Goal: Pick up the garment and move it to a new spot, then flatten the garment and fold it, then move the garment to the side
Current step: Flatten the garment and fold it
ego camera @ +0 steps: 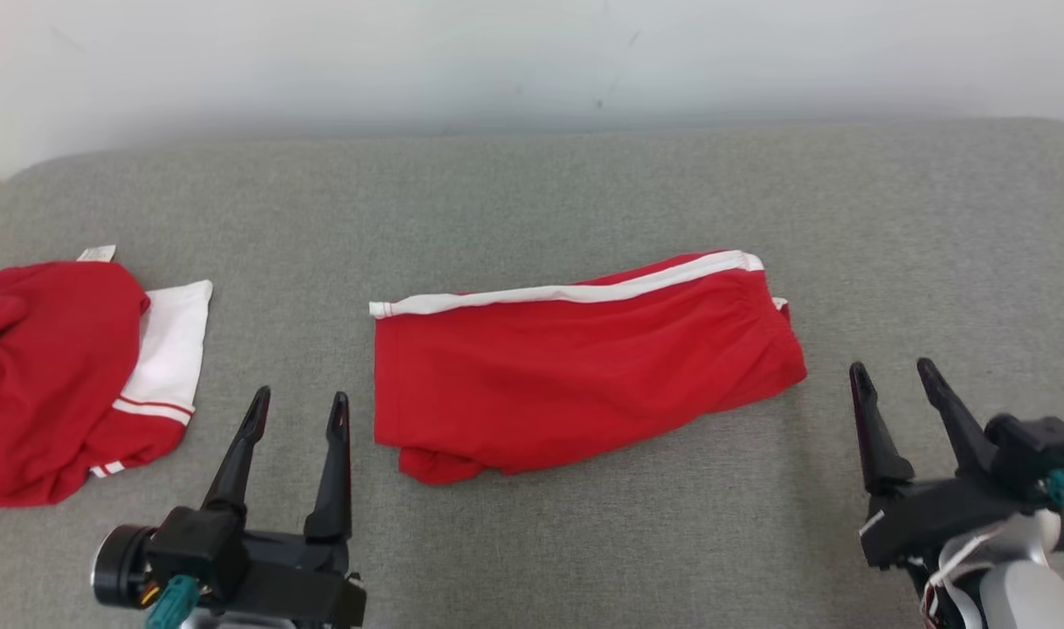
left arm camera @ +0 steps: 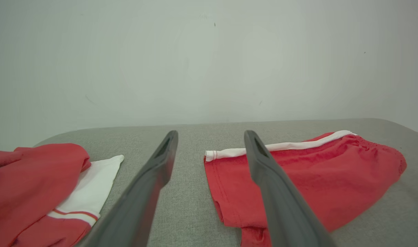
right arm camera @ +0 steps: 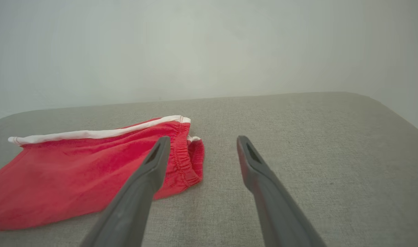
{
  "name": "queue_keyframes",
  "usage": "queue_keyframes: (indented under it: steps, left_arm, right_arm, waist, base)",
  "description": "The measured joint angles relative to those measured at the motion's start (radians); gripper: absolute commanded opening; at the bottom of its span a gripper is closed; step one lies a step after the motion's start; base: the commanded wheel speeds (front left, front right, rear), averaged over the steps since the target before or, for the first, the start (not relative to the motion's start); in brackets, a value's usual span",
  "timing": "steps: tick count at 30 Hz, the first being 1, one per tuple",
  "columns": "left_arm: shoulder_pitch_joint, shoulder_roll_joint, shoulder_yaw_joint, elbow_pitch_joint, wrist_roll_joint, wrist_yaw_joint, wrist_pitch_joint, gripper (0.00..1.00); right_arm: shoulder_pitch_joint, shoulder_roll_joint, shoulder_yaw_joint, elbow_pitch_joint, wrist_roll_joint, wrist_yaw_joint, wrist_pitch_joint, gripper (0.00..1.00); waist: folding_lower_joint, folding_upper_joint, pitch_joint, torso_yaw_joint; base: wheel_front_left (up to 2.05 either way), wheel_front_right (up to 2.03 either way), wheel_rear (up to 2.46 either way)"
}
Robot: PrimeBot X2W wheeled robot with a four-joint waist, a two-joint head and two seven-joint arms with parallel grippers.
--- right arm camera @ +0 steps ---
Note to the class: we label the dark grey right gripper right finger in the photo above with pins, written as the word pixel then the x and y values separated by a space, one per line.
pixel 270 199

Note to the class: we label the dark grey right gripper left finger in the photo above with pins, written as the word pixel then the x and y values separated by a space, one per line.
pixel 137 199

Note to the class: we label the red white-striped shorts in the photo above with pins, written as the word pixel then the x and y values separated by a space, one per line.
pixel 75 171

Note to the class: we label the grey fabric sofa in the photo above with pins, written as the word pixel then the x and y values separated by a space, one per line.
pixel 298 137

